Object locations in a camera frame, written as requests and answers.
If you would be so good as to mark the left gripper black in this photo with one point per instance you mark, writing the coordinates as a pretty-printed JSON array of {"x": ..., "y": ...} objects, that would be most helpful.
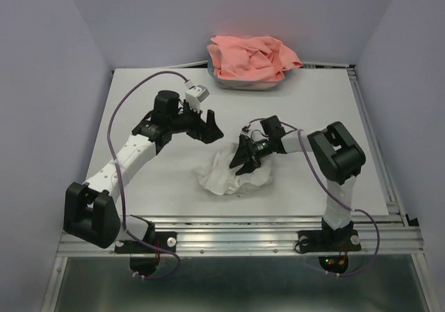
[{"x": 207, "y": 132}]

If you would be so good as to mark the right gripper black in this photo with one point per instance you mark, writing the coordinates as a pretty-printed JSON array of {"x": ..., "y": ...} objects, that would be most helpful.
[{"x": 242, "y": 156}]

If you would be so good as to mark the white pleated skirt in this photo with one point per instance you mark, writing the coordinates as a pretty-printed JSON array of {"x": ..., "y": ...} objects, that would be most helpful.
[{"x": 216, "y": 177}]

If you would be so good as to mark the pink skirt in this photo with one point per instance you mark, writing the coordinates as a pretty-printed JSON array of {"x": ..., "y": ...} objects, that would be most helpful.
[{"x": 263, "y": 58}]

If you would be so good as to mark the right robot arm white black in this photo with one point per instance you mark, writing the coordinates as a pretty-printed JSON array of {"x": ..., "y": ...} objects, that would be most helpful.
[{"x": 333, "y": 156}]

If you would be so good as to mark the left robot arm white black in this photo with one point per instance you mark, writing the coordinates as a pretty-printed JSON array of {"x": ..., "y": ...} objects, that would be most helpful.
[{"x": 90, "y": 212}]

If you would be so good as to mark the grey fabric basket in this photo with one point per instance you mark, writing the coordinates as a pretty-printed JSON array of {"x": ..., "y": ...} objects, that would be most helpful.
[{"x": 245, "y": 85}]

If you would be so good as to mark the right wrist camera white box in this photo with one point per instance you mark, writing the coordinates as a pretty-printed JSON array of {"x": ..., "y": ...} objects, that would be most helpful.
[{"x": 246, "y": 131}]

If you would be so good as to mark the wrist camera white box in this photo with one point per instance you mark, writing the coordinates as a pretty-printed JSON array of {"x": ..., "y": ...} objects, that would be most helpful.
[
  {"x": 246, "y": 131},
  {"x": 195, "y": 96}
]

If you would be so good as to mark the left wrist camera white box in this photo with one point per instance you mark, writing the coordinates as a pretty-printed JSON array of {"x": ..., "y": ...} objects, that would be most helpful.
[{"x": 195, "y": 96}]

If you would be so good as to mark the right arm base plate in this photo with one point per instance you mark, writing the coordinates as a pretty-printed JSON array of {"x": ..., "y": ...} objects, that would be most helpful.
[{"x": 333, "y": 249}]

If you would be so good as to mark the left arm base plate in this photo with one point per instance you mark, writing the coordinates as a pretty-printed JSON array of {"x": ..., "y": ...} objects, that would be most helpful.
[{"x": 155, "y": 259}]

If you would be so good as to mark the aluminium frame rail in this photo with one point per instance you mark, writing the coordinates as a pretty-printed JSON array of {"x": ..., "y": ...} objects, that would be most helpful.
[{"x": 399, "y": 280}]

